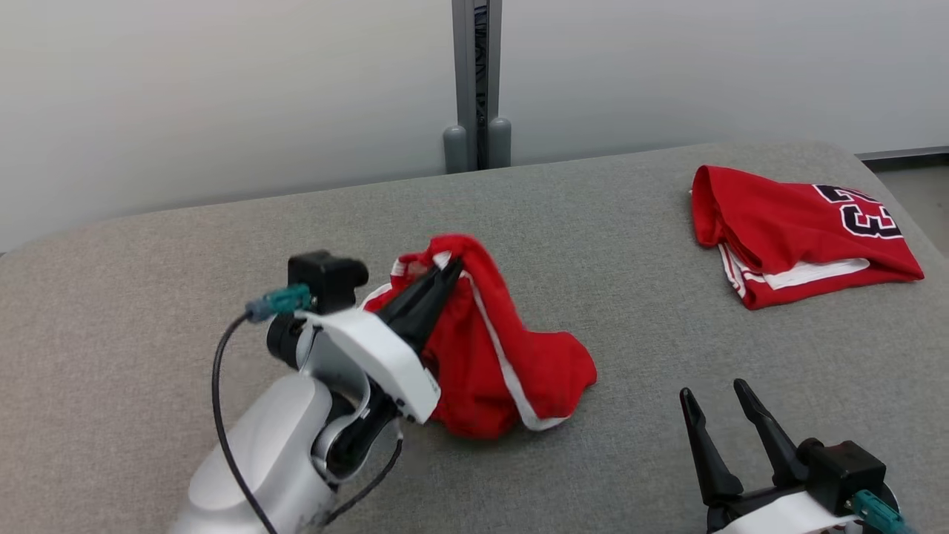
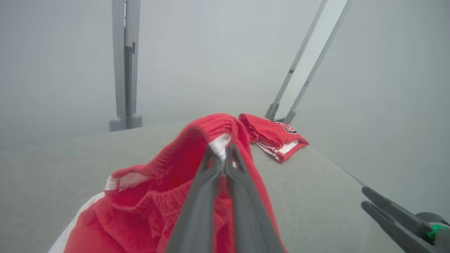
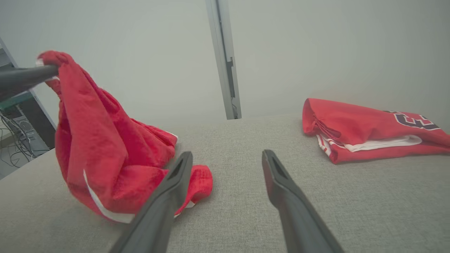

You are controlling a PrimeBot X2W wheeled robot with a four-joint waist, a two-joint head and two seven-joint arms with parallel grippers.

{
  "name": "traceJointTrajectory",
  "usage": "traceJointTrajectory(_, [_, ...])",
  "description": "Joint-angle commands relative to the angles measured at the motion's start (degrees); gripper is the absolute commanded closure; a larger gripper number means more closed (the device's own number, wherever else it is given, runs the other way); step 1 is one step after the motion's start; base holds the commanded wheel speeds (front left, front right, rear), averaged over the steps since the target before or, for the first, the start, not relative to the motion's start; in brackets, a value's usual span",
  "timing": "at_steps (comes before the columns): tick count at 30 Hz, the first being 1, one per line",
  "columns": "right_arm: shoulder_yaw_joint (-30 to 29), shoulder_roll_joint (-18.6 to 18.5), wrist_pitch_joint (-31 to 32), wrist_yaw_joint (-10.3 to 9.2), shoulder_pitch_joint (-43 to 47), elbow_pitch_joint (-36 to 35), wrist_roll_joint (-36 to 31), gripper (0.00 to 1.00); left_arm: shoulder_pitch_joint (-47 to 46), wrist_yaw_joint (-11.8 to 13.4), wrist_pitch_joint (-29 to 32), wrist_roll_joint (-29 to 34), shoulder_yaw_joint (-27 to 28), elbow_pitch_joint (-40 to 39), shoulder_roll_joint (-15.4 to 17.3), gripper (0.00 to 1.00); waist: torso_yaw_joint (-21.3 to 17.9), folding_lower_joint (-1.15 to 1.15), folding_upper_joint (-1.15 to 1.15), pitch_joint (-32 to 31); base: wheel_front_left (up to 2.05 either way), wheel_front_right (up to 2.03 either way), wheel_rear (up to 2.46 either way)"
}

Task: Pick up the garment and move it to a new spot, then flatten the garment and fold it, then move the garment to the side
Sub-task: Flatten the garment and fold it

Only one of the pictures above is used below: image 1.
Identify red jersey with number 23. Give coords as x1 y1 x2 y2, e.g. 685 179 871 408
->
690 165 926 312

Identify grey aluminium partition post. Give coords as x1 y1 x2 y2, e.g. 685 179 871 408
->
443 0 513 174

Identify red shorts with white trim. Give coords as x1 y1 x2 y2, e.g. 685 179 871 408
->
361 234 598 441

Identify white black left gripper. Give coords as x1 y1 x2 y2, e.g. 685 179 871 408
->
265 260 465 426

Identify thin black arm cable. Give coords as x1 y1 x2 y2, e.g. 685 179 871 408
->
319 436 406 529

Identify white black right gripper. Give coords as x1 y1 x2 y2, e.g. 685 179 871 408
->
678 378 865 534

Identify black cable with teal plug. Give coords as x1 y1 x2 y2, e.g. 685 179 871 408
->
211 283 314 534
850 489 914 534

